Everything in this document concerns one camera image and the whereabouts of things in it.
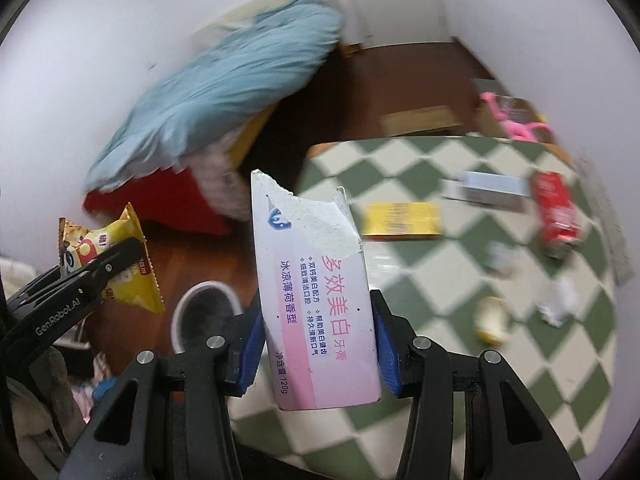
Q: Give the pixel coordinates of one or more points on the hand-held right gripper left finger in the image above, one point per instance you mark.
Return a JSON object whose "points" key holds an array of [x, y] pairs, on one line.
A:
{"points": [[251, 355]]}

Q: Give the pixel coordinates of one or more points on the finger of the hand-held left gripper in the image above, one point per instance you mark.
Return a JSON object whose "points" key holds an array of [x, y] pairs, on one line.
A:
{"points": [[107, 261]]}

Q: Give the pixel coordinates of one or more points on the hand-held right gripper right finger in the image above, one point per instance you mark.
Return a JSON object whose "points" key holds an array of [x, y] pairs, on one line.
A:
{"points": [[387, 360]]}

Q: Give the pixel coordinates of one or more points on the yellow snack packet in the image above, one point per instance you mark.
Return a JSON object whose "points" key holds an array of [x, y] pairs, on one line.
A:
{"points": [[136, 282]]}

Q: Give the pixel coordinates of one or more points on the white trash bin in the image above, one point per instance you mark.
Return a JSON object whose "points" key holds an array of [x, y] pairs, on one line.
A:
{"points": [[200, 312]]}

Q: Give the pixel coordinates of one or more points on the white pink toothpaste box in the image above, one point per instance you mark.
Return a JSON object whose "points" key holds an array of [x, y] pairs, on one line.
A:
{"points": [[320, 310]]}

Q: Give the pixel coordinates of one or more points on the yellow white wrapper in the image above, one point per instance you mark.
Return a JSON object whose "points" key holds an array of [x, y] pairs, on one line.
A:
{"points": [[492, 320]]}

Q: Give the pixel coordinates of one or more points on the yellow box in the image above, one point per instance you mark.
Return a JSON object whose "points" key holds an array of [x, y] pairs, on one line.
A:
{"points": [[402, 220]]}

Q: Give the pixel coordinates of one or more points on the white paper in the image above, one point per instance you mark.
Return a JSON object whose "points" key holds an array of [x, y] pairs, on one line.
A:
{"points": [[559, 302], [505, 257]]}

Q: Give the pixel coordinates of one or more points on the grey white box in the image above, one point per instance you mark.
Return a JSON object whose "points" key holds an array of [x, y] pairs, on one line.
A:
{"points": [[492, 190]]}

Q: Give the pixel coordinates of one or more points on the red soda can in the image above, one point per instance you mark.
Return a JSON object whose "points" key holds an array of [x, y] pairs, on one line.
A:
{"points": [[555, 215]]}

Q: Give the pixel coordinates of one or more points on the red bed sheet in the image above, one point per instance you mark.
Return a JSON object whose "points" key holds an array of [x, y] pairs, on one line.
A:
{"points": [[167, 200]]}

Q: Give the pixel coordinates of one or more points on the green white checkered tablecloth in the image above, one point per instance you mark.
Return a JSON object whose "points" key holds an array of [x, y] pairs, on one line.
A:
{"points": [[450, 285]]}

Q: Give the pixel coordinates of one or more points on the blue garment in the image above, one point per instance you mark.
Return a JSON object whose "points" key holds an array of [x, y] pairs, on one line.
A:
{"points": [[106, 390]]}

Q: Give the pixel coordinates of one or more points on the checkered mattress cover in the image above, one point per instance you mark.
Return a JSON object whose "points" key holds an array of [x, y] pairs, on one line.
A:
{"points": [[220, 185]]}

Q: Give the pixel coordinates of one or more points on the light blue duvet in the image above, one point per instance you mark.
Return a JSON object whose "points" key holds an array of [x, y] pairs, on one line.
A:
{"points": [[210, 95]]}

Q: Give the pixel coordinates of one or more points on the brown cardboard box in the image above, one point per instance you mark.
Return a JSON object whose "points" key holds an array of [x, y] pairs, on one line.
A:
{"points": [[420, 120]]}

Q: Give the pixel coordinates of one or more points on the pink toy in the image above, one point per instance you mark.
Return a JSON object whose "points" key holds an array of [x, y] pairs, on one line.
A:
{"points": [[515, 127]]}

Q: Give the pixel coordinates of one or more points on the grey cardboard box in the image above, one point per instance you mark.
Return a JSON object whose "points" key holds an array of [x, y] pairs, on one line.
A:
{"points": [[492, 110]]}

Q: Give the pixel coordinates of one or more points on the cream pillow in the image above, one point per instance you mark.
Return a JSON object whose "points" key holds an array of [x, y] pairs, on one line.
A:
{"points": [[260, 5]]}

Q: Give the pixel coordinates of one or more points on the white door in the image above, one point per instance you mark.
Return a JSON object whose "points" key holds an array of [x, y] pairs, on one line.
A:
{"points": [[405, 0]]}

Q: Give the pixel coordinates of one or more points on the wooden bed frame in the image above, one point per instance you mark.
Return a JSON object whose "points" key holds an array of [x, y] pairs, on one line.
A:
{"points": [[250, 135]]}

